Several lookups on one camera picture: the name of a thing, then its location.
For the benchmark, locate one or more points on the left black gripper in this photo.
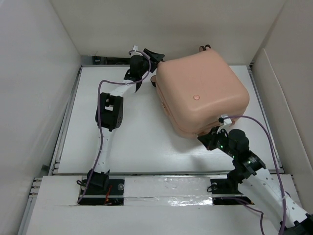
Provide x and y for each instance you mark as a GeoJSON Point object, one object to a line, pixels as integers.
{"type": "Point", "coordinates": [154, 59]}

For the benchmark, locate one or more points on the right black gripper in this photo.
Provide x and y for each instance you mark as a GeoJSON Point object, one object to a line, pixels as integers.
{"type": "Point", "coordinates": [208, 140]}

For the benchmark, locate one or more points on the pink suitcase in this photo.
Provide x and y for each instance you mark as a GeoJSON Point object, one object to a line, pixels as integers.
{"type": "Point", "coordinates": [196, 90]}

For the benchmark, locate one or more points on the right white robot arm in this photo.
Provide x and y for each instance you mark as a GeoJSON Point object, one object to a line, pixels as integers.
{"type": "Point", "coordinates": [251, 178]}

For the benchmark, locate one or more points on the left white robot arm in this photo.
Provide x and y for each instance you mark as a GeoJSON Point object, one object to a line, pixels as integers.
{"type": "Point", "coordinates": [109, 111]}

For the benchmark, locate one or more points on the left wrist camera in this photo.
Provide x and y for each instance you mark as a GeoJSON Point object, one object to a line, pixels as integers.
{"type": "Point", "coordinates": [135, 51]}

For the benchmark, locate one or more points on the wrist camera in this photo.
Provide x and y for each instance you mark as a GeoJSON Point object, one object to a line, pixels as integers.
{"type": "Point", "coordinates": [225, 122]}
{"type": "Point", "coordinates": [135, 51]}

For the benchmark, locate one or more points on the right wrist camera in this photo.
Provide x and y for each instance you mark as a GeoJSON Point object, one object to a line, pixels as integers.
{"type": "Point", "coordinates": [225, 122]}

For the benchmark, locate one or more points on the aluminium frame rail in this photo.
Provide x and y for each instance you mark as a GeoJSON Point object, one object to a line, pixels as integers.
{"type": "Point", "coordinates": [56, 173]}

